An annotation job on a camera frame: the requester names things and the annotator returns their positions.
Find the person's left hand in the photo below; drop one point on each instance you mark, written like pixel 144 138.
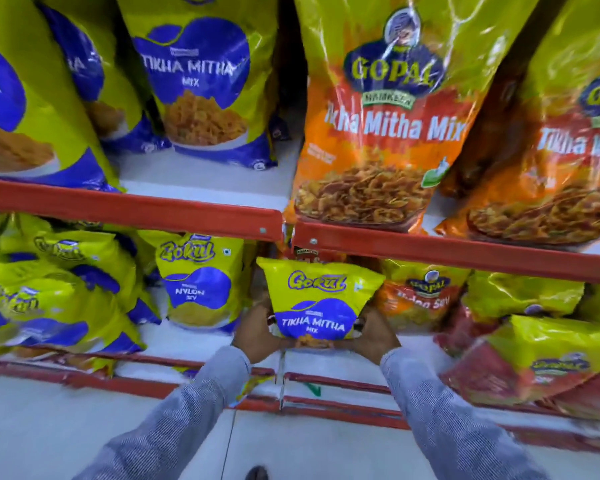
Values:
pixel 255 334

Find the person's right hand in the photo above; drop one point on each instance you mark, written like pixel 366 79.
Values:
pixel 380 339

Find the Gopal Nylon Sev packet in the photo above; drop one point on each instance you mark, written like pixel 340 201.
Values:
pixel 420 294

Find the pile of red yellow packets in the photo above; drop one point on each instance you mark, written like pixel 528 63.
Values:
pixel 530 354

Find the red metal shelf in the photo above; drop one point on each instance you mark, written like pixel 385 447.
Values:
pixel 130 207

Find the pile of yellow blue packets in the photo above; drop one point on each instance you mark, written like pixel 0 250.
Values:
pixel 55 299

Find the person's right forearm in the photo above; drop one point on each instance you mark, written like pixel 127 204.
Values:
pixel 450 424

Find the person's left forearm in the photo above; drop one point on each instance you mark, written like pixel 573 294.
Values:
pixel 170 424

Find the person's black shoe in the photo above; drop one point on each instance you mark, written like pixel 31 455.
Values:
pixel 256 473

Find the small green label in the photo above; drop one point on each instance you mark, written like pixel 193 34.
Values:
pixel 312 389

